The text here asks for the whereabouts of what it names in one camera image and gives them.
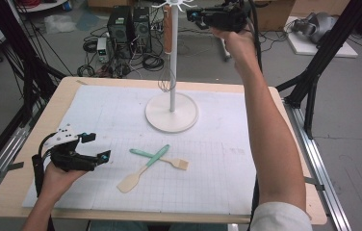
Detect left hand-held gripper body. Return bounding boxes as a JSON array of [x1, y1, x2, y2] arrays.
[[43, 123, 103, 172]]

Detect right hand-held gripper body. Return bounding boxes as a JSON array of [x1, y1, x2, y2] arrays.
[[199, 2, 249, 33]]

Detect green handle beige spatula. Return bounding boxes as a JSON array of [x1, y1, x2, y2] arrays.
[[116, 143, 171, 194]]

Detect green handle beige brush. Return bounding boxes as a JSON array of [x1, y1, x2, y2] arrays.
[[129, 147, 190, 171]]

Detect white utensil stand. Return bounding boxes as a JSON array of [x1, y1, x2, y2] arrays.
[[144, 0, 200, 134]]

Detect person's left hand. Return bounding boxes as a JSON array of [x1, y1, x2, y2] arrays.
[[42, 162, 89, 197]]

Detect person's right hand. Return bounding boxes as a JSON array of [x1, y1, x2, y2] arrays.
[[209, 26, 260, 75]]

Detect white grid mat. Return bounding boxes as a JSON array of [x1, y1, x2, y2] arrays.
[[21, 84, 259, 216]]

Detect white table leg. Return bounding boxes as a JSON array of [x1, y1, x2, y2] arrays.
[[220, 38, 232, 62]]

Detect large cardboard box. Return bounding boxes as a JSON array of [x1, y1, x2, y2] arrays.
[[255, 0, 297, 32]]

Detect narrow black computer tower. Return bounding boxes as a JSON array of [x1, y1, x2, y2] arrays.
[[133, 6, 153, 54]]

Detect person's jeans legs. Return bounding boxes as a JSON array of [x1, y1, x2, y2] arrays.
[[89, 220, 229, 231]]

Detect wide black computer tower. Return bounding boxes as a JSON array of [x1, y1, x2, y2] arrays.
[[106, 5, 135, 55]]

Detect white power supply unit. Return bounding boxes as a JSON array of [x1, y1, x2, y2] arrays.
[[96, 37, 110, 64]]

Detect grey headset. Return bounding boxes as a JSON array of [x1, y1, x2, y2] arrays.
[[292, 12, 341, 44]]

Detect white floor board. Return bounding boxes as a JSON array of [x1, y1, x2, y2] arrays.
[[286, 15, 359, 59]]

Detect clear plastic bag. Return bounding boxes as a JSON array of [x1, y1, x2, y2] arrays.
[[42, 13, 78, 35]]

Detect white sleeve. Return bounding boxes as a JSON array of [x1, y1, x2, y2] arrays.
[[249, 201, 314, 231]]

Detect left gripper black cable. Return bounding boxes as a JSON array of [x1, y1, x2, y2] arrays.
[[31, 131, 58, 200]]

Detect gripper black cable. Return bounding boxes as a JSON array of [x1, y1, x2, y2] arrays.
[[31, 131, 58, 200], [247, 0, 264, 72]]

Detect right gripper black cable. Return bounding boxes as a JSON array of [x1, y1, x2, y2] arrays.
[[247, 0, 264, 72]]

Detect tangled black floor cables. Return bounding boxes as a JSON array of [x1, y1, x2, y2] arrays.
[[259, 28, 291, 60]]

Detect grey metal bracket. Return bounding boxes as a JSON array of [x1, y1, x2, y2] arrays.
[[0, 161, 25, 179], [303, 176, 326, 193]]

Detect black cable coil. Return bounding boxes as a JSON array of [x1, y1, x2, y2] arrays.
[[142, 52, 166, 72], [76, 64, 96, 78]]

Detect black metal frame stand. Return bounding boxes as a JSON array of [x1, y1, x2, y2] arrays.
[[274, 0, 362, 140], [0, 0, 67, 181]]

